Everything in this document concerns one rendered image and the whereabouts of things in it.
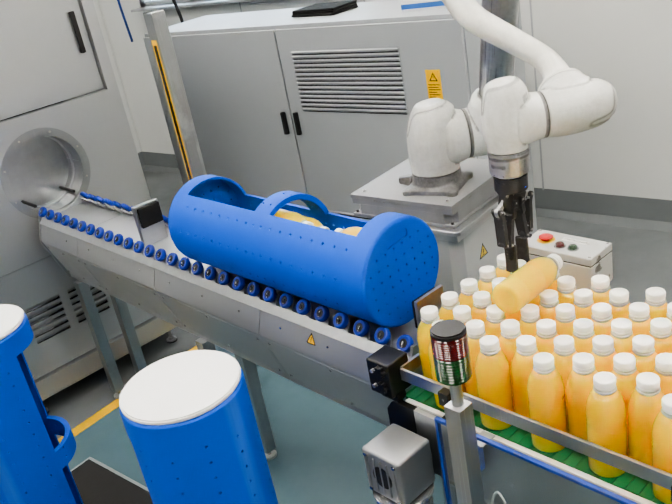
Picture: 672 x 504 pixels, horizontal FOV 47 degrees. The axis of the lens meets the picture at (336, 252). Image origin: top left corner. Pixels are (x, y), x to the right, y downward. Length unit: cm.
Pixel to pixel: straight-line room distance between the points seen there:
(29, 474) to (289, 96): 233
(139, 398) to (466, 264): 112
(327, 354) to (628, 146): 287
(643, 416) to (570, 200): 344
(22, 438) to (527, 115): 165
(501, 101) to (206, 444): 96
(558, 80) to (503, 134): 17
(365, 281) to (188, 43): 288
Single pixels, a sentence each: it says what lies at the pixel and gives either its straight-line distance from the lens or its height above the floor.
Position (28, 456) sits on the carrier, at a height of 66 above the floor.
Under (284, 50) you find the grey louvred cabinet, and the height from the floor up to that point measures 132.
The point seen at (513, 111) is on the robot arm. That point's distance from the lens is 168.
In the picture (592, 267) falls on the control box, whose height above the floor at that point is 108.
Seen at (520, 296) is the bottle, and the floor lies 115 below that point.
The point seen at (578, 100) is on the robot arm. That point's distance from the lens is 173.
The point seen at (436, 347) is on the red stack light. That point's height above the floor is 124.
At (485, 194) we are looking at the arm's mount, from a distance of 250.
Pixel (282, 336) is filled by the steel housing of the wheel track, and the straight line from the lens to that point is 223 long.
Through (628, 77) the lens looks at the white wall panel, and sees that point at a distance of 450.
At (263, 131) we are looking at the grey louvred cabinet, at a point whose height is 89.
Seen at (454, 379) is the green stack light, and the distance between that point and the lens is 137.
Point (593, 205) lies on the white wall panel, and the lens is 480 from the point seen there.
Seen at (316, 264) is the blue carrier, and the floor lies 114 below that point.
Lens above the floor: 195
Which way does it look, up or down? 24 degrees down
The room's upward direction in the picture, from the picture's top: 11 degrees counter-clockwise
